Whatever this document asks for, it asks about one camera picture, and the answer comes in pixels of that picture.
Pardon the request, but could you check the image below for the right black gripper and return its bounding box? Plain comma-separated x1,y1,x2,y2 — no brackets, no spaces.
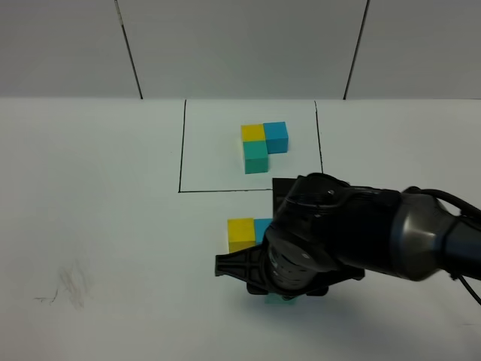
214,244,365,299

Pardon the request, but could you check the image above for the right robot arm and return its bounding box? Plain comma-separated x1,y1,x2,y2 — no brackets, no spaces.
215,173,480,300

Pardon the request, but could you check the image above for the green template cube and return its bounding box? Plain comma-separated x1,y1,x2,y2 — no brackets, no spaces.
243,141,269,174

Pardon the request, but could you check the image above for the blue template cube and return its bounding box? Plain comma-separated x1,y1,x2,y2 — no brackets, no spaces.
263,122,289,154

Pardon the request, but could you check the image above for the yellow template cube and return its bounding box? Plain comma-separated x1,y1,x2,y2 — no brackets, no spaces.
241,124,268,159

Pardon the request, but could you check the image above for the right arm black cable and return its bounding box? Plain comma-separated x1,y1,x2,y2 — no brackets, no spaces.
405,186,481,305

